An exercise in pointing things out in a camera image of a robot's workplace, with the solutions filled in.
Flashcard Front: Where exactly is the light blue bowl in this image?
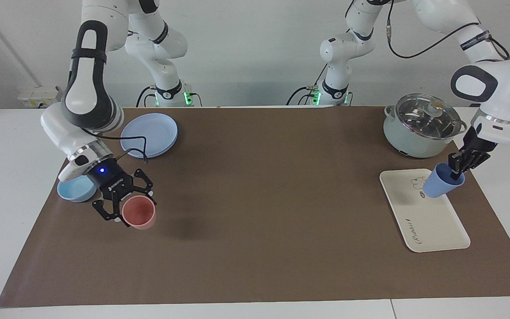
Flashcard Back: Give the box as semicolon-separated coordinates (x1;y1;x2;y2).
57;175;97;203

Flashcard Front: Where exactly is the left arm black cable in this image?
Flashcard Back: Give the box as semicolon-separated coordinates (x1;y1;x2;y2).
385;0;510;61

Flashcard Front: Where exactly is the pale green cooking pot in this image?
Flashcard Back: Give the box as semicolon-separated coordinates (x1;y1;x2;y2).
383;93;468;159

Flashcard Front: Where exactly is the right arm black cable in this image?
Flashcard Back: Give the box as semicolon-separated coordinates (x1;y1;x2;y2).
80;128;150;165

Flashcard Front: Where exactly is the brown table mat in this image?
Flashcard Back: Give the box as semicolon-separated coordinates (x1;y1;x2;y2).
0;106;510;308

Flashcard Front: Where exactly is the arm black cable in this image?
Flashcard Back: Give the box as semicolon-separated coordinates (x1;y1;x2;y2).
80;128;150;165
385;0;510;61

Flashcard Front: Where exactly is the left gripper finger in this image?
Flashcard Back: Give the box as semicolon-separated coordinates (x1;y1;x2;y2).
448;151;465;180
460;152;488;171

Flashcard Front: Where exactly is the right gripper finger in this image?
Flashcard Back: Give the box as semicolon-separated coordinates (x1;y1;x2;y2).
92;198;131;228
128;167;156;205

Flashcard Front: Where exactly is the black base cable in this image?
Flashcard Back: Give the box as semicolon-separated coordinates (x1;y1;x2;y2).
286;62;329;106
136;86;156;107

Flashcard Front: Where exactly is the cream rabbit print tray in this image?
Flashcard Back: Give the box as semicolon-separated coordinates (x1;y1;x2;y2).
379;168;471;253

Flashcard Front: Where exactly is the blue plastic cup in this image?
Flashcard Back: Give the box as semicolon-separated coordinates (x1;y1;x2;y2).
422;163;465;198

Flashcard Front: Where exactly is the pink plastic cup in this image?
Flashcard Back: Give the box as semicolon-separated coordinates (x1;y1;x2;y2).
122;195;156;230

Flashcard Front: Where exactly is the white power strip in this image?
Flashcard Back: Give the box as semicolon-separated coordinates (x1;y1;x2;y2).
17;86;66;108

